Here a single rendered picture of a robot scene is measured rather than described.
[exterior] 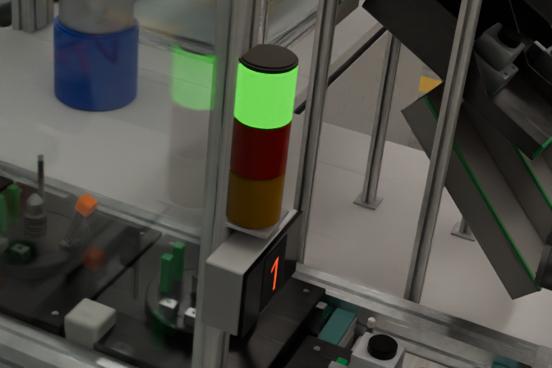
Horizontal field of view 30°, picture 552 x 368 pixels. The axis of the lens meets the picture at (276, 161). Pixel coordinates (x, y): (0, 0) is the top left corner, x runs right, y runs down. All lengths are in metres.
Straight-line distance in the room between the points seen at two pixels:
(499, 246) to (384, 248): 0.34
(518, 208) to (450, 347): 0.23
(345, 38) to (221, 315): 1.50
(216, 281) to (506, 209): 0.60
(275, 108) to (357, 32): 1.56
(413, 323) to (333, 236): 0.35
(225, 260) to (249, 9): 0.22
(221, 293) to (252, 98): 0.18
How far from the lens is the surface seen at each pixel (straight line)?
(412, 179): 1.82
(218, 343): 1.01
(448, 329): 1.32
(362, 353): 1.06
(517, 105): 1.32
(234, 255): 0.91
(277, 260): 0.95
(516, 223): 1.41
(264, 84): 0.83
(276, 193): 0.89
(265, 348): 1.23
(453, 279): 1.59
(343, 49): 2.29
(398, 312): 1.33
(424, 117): 1.30
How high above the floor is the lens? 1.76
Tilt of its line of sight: 30 degrees down
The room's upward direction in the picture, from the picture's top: 6 degrees clockwise
